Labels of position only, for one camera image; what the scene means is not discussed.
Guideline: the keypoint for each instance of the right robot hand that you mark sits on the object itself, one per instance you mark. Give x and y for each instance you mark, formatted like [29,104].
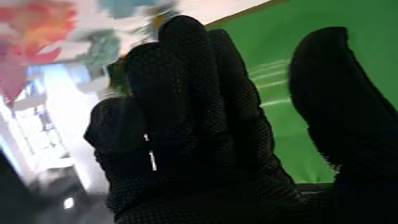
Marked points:
[196,133]

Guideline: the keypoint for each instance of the white sheet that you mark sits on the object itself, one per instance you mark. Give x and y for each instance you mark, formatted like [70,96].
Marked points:
[228,8]

